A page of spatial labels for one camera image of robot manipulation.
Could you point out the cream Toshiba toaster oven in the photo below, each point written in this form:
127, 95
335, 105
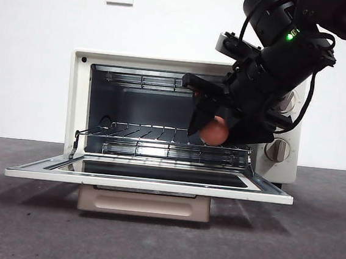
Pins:
78, 96

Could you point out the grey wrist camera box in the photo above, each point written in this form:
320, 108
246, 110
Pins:
230, 47

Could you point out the cream oven knob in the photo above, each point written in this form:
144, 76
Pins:
292, 102
278, 150

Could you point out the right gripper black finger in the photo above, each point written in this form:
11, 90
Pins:
249, 129
200, 117

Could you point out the brown egg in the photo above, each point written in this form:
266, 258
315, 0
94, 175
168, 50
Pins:
214, 133

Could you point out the metal heater guard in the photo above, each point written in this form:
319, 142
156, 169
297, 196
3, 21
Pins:
153, 82
164, 151

